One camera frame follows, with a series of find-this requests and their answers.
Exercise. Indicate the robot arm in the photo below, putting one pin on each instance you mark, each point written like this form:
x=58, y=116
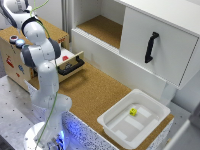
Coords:
x=45, y=83

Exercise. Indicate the white cabinet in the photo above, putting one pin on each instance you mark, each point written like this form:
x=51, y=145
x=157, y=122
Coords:
x=110, y=63

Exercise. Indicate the wooden drawer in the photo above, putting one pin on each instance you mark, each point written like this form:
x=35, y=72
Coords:
x=78, y=57

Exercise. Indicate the pink block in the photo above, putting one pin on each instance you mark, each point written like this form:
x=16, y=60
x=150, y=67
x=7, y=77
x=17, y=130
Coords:
x=65, y=58

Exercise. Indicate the yellow block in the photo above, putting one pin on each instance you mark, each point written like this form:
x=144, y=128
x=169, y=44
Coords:
x=133, y=112

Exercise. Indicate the white plastic box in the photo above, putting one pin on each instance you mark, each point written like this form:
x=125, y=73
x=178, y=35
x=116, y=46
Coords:
x=113, y=123

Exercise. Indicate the white sliding door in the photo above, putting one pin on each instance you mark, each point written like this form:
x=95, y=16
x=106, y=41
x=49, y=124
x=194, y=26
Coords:
x=173, y=50

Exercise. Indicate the blue button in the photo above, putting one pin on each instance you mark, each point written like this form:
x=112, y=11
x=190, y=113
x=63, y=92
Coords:
x=20, y=42

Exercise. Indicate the wooden drawer box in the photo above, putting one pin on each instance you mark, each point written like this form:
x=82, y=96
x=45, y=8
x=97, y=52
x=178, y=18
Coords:
x=10, y=65

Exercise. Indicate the red button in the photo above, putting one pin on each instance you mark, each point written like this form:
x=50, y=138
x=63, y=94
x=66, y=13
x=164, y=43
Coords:
x=13, y=38

